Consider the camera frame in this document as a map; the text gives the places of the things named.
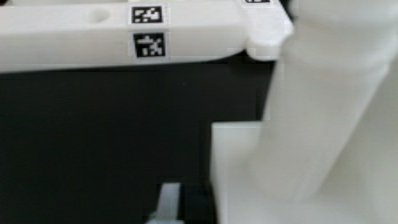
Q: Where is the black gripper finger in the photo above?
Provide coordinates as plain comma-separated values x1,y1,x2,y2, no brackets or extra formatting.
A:
145,182,205,224

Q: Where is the white chair seat block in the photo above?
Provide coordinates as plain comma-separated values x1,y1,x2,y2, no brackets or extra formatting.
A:
212,0,398,224

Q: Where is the white chair back frame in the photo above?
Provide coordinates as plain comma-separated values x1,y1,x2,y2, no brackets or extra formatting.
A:
0,0,294,74

